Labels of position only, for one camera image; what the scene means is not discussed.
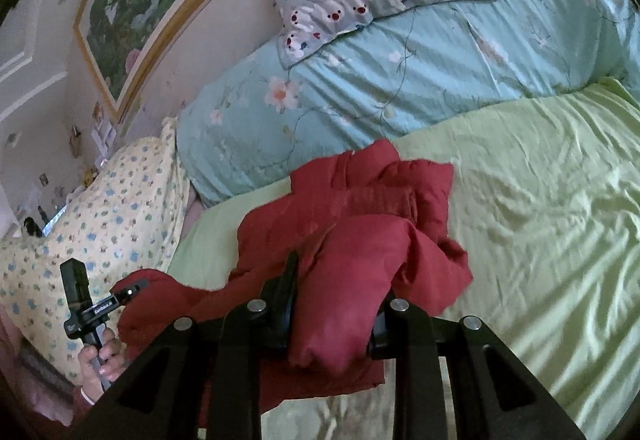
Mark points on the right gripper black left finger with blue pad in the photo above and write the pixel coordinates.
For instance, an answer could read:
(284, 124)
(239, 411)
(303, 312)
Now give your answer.
(200, 373)

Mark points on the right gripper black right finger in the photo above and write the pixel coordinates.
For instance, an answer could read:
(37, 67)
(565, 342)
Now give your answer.
(459, 380)

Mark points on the red quilted down coat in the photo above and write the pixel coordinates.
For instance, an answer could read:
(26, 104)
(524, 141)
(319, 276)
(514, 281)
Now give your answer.
(364, 224)

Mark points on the red sleeved forearm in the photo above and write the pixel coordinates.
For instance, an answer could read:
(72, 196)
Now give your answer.
(29, 410)

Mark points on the person's left hand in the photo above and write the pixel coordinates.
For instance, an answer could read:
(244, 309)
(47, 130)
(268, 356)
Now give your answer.
(98, 366)

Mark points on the yellow cartoon print pillow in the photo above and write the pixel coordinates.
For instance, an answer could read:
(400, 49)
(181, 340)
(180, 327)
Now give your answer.
(130, 218)

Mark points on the light green bed sheet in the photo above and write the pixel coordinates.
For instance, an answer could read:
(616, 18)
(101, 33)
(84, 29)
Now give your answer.
(546, 203)

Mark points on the teal floral quilt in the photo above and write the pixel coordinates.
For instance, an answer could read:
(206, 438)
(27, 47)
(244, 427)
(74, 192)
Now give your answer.
(260, 120)

